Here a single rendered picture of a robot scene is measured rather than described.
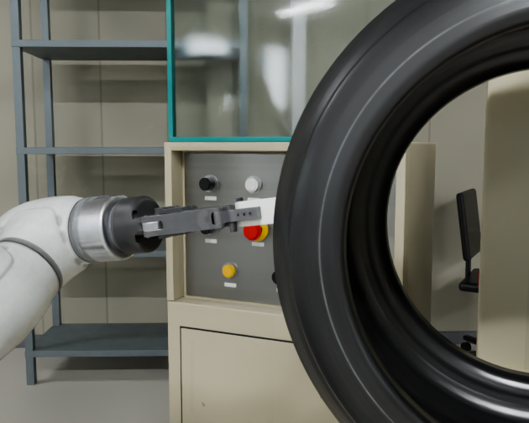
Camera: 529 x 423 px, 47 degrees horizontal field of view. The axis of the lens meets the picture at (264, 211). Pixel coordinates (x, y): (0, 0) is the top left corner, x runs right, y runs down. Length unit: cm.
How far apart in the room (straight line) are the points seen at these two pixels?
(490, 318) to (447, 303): 314
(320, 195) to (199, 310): 90
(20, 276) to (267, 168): 70
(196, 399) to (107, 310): 254
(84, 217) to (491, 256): 56
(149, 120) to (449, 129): 184
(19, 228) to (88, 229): 9
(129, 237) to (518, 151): 53
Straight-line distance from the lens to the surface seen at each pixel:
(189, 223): 72
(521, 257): 92
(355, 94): 56
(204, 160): 142
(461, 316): 413
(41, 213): 85
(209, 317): 141
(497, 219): 91
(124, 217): 78
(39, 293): 80
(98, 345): 348
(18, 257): 81
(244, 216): 72
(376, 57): 56
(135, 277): 390
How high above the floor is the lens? 126
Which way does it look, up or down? 6 degrees down
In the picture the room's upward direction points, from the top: straight up
